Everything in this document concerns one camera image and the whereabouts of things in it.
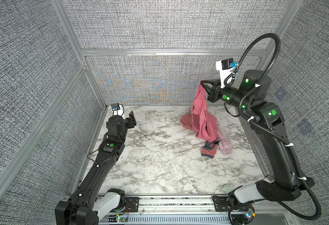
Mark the aluminium enclosure frame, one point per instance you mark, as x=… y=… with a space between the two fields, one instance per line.
x=41 y=61

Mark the light pink cloth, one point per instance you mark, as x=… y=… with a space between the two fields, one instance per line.
x=225 y=144

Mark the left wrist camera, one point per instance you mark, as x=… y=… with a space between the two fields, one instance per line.
x=117 y=109

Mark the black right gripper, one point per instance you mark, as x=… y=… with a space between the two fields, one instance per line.
x=215 y=93

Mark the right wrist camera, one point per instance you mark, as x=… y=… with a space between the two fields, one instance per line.
x=227 y=69

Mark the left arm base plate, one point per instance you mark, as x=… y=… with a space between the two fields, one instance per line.
x=131 y=205

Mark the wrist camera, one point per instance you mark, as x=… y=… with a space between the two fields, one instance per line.
x=227 y=69
x=117 y=109

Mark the salmon printed shirt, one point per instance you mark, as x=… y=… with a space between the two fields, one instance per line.
x=210 y=148

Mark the dark pink plain cloth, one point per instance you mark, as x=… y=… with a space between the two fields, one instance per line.
x=204 y=123

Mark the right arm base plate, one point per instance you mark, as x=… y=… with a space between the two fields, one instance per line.
x=224 y=203

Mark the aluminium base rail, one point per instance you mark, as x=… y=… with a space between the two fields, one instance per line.
x=197 y=209

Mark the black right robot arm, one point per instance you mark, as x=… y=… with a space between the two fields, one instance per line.
x=287 y=181

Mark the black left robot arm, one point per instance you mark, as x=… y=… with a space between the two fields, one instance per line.
x=82 y=207

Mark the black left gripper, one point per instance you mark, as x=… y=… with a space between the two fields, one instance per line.
x=130 y=121

